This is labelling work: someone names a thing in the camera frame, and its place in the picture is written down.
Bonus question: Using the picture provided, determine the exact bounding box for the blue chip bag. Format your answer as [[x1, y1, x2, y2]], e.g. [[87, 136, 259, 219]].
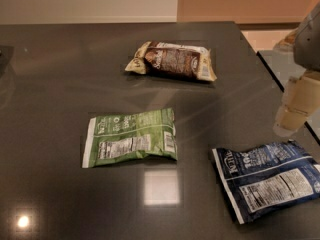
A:
[[212, 140, 320, 224]]

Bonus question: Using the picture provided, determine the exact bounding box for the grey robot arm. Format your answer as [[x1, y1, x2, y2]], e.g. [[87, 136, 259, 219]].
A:
[[273, 3, 320, 137]]

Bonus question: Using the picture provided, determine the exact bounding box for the brown and cream chip bag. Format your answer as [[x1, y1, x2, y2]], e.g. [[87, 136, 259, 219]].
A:
[[125, 41, 217, 82]]

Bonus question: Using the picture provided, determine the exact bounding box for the green jalapeno chip bag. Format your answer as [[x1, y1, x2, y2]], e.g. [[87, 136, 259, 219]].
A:
[[82, 108, 178, 168]]

